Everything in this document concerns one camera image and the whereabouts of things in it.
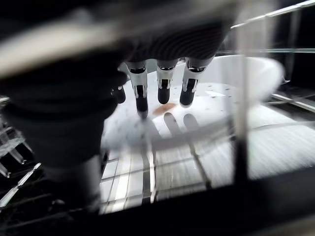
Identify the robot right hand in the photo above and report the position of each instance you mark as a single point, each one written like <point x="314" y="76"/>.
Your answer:
<point x="73" y="103"/>

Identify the white speckled plate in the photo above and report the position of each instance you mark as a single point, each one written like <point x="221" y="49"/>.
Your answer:
<point x="211" y="98"/>

